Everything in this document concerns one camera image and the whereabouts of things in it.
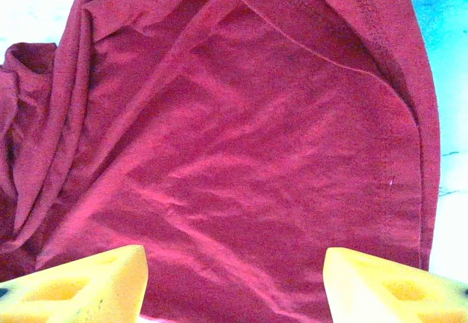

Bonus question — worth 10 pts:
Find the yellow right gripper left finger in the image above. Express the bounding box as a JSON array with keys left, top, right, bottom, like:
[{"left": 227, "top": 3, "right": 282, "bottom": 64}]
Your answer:
[{"left": 0, "top": 244, "right": 150, "bottom": 323}]

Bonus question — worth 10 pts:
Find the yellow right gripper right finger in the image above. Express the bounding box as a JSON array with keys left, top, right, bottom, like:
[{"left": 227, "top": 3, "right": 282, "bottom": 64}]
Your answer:
[{"left": 324, "top": 246, "right": 468, "bottom": 323}]

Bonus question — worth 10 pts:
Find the red t-shirt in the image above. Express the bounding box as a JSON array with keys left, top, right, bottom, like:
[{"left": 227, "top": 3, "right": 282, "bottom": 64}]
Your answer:
[{"left": 0, "top": 0, "right": 439, "bottom": 323}]

